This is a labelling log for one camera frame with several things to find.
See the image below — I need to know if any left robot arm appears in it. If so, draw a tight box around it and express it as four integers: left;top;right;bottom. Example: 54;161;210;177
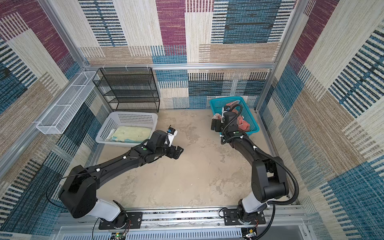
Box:
59;127;184;224

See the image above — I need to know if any pink red towel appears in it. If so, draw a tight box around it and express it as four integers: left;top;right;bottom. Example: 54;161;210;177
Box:
224;101;250;132

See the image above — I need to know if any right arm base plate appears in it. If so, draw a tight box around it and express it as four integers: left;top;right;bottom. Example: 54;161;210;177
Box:
218;208;266;226

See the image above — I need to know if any black wire shelf rack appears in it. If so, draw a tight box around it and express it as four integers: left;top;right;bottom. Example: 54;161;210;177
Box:
93;67;160;113

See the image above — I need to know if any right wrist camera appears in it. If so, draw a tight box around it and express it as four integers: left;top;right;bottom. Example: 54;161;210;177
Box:
221;107;230;123

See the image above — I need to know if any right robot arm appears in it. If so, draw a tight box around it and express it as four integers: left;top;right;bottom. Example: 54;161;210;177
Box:
211;112;289;224

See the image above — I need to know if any white plastic basket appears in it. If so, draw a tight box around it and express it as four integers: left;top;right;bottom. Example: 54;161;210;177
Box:
96;112;158;147

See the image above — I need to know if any teal plastic basket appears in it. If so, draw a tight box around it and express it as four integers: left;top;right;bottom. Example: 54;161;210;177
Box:
209;96;260;136

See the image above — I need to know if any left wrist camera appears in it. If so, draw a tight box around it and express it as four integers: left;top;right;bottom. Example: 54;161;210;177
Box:
167;126;178;147

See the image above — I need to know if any yellow green towel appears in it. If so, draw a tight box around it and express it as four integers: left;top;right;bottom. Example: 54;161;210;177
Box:
112;126;152;143

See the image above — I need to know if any white wire wall basket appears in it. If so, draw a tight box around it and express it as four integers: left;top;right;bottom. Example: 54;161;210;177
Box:
36;72;96;135

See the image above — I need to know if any aluminium front rail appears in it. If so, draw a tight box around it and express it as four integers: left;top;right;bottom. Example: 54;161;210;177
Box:
53;205;309;234

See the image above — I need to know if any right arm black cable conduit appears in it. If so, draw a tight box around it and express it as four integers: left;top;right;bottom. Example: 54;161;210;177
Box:
221;103;300;240

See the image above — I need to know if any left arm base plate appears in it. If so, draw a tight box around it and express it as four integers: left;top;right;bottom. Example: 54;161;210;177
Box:
98;212;143;230

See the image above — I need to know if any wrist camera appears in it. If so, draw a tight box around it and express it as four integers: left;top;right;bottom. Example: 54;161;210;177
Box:
221;107;230;123
167;126;178;147

